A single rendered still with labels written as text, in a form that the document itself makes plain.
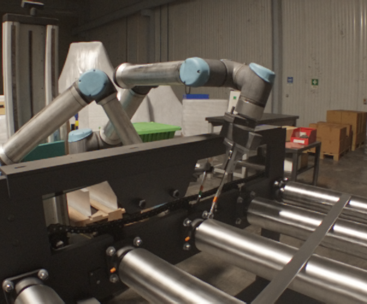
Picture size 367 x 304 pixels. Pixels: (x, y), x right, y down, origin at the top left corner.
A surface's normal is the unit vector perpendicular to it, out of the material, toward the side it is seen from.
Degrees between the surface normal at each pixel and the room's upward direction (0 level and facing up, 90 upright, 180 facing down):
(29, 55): 90
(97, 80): 86
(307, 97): 90
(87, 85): 86
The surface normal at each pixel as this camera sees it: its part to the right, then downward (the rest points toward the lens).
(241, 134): -0.70, -0.05
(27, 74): 0.81, 0.11
